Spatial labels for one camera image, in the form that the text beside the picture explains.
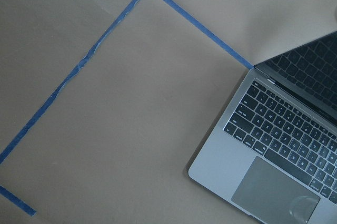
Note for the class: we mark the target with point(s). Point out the grey laptop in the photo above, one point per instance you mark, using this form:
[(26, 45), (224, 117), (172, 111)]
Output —
[(272, 153)]

